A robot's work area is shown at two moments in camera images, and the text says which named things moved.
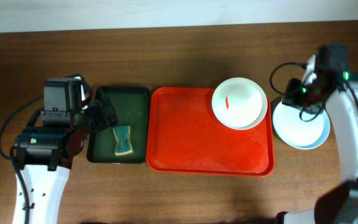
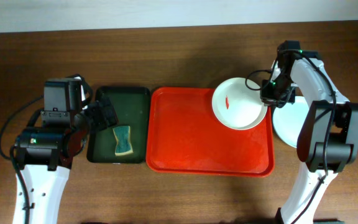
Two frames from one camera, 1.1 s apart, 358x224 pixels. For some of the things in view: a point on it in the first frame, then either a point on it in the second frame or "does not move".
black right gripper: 293,93 -> 274,96
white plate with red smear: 296,133 does not move
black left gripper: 103,112 does not move
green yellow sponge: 123,145 does not move
